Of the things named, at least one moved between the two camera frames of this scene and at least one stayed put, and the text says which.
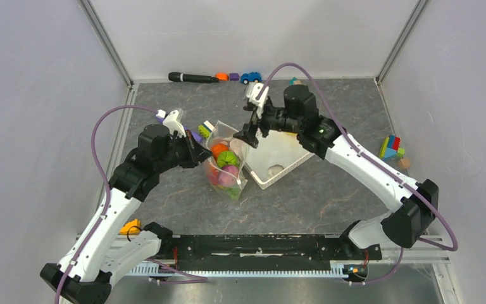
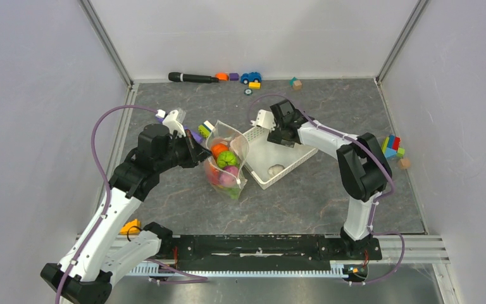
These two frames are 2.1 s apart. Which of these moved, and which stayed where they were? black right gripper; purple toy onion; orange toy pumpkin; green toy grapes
Moved: black right gripper
Stayed: green toy grapes; orange toy pumpkin; purple toy onion
